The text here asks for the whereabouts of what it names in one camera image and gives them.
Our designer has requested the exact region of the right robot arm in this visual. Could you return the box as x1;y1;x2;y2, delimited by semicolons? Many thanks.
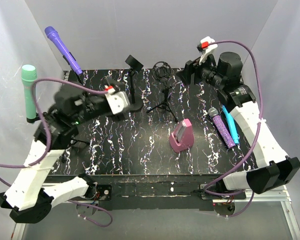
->
177;52;300;199

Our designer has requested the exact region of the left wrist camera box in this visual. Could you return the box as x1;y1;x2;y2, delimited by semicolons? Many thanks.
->
104;85;130;115

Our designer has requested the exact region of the purple cable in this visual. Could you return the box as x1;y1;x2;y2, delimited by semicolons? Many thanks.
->
203;39;263;218
0;77;113;228

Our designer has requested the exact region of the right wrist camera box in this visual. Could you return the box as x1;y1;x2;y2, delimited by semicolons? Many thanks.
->
197;36;218;65

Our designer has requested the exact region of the glitter purple microphone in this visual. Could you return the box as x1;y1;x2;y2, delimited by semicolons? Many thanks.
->
208;107;236;149

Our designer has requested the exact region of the green microphone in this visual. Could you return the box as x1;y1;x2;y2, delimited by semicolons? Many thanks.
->
21;64;37;119

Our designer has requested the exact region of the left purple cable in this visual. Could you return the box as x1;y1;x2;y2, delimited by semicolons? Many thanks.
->
0;77;113;228

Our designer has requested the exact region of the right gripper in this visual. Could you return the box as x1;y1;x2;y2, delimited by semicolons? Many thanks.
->
175;50;225;90

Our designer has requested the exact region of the black round-base desk stand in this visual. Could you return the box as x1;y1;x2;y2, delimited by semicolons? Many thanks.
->
125;54;144;112

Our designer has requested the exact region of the black tripod shock-mount stand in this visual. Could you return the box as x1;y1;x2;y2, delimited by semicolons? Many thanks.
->
146;61;179;123

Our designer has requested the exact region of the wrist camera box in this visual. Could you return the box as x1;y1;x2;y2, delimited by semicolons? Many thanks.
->
197;36;218;65
104;85;130;115

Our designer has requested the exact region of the blue microphone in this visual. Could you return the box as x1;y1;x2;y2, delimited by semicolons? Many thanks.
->
222;105;240;145

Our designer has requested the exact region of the pink phone dock stand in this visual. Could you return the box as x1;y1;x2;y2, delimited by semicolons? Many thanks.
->
168;118;195;153

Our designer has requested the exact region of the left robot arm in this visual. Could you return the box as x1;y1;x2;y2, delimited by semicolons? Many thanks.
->
0;81;130;224

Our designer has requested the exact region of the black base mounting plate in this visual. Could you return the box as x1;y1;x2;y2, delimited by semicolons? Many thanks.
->
67;173;248;213

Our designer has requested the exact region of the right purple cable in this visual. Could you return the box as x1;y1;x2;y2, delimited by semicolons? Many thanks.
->
203;39;263;218

